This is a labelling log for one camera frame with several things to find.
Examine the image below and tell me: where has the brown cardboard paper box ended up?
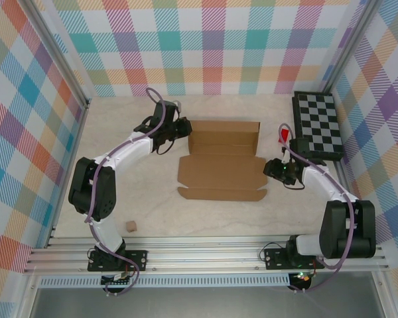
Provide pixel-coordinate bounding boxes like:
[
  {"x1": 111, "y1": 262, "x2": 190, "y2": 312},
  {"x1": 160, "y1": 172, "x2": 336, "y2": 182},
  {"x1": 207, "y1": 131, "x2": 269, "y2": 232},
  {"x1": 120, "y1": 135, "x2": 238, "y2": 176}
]
[{"x1": 177, "y1": 121, "x2": 268, "y2": 202}]

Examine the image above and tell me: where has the black grey checkerboard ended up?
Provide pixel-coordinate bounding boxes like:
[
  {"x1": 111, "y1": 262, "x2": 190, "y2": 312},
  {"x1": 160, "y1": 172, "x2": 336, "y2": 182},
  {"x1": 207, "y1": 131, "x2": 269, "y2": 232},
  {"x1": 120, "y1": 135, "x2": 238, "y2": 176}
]
[{"x1": 291, "y1": 91, "x2": 346, "y2": 162}]

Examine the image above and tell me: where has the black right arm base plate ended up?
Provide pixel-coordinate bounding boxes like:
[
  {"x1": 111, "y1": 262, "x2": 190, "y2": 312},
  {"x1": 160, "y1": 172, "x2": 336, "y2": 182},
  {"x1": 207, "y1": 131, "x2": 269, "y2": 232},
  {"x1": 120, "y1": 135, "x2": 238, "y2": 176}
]
[{"x1": 264, "y1": 247, "x2": 324, "y2": 271}]

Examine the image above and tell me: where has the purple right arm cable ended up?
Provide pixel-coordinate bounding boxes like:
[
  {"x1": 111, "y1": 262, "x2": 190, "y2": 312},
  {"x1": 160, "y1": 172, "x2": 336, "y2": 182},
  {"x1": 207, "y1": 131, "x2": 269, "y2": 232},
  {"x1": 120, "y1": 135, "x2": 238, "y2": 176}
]
[{"x1": 277, "y1": 123, "x2": 358, "y2": 294}]

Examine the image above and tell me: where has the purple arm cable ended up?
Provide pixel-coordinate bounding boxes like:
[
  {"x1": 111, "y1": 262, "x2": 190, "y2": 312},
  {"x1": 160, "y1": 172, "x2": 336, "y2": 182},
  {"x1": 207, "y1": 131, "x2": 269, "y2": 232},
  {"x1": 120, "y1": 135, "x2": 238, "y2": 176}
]
[
  {"x1": 277, "y1": 123, "x2": 358, "y2": 294},
  {"x1": 84, "y1": 87, "x2": 173, "y2": 296}
]

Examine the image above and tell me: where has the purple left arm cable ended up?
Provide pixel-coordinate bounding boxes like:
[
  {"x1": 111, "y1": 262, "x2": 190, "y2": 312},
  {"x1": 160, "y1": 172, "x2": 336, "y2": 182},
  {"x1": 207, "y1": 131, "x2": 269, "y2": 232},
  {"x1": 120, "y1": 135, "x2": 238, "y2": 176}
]
[{"x1": 84, "y1": 87, "x2": 173, "y2": 296}]

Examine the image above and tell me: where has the aluminium rail frame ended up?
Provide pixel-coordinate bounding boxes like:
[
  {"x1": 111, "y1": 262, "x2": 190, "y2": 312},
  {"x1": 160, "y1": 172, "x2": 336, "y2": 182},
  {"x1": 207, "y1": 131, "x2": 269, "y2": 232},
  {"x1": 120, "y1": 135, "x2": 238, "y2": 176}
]
[{"x1": 23, "y1": 235, "x2": 391, "y2": 275}]

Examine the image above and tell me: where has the aluminium corner post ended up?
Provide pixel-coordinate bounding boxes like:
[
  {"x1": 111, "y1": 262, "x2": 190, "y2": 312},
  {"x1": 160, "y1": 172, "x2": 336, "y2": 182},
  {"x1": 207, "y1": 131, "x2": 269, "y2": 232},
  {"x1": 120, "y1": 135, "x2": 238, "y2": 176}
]
[
  {"x1": 19, "y1": 0, "x2": 92, "y2": 109},
  {"x1": 320, "y1": 0, "x2": 379, "y2": 97}
]

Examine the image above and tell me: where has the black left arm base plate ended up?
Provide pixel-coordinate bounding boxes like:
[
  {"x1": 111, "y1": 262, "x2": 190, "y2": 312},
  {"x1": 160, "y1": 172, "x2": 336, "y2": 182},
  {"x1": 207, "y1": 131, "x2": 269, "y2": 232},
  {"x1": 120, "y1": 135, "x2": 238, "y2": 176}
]
[{"x1": 88, "y1": 248, "x2": 149, "y2": 273}]

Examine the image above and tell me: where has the slotted grey cable duct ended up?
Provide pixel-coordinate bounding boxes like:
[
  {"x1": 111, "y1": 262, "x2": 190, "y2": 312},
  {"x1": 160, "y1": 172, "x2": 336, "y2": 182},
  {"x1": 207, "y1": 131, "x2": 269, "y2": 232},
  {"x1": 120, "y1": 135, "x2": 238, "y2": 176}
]
[{"x1": 39, "y1": 277, "x2": 291, "y2": 288}]

